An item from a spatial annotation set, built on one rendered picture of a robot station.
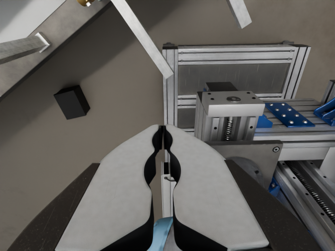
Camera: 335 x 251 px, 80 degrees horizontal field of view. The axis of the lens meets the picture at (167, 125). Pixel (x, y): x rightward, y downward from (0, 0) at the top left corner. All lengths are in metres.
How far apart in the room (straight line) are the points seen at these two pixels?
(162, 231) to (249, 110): 0.33
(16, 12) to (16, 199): 2.04
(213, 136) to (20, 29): 0.77
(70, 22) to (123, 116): 0.99
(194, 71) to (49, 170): 1.59
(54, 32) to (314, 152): 0.90
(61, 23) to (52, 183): 1.75
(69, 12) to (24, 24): 0.22
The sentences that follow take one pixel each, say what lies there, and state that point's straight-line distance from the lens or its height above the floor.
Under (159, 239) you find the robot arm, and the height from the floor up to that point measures 1.21.
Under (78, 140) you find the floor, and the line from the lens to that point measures 1.86.
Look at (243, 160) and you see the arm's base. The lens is 0.53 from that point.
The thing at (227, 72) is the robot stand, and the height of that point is 0.21.
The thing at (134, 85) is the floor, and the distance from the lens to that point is 1.52.
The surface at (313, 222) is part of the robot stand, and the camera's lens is 0.64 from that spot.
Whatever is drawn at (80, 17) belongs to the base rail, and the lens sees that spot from 0.77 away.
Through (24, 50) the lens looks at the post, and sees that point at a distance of 0.70.
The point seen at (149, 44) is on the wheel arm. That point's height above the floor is 0.82.
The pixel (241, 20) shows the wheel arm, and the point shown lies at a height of 0.82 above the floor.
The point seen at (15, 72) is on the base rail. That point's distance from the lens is 0.92.
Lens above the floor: 1.42
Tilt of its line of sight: 60 degrees down
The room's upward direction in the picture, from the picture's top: 177 degrees clockwise
